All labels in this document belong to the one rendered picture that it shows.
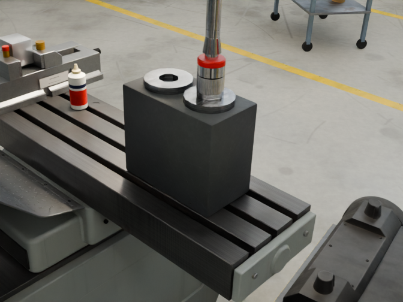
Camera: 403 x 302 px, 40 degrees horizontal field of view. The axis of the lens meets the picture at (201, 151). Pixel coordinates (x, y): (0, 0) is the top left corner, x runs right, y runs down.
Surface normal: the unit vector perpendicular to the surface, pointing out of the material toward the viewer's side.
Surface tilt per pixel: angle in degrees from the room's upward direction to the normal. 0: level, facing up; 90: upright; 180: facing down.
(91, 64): 90
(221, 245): 0
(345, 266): 0
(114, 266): 90
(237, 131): 90
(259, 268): 90
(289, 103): 0
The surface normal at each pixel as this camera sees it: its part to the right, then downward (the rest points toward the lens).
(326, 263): 0.04, -0.86
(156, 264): 0.74, 0.37
